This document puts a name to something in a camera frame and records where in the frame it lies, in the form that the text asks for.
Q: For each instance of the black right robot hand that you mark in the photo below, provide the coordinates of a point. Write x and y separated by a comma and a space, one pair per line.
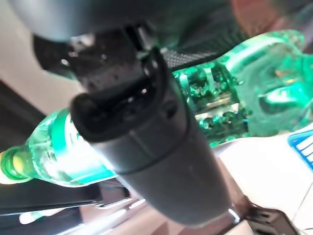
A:
171, 171

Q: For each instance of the blue plastic shopping basket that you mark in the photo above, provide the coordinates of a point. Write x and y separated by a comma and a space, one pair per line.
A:
303, 147

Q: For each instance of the green Sprite bottle yellow cap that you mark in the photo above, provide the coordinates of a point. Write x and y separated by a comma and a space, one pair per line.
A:
269, 73

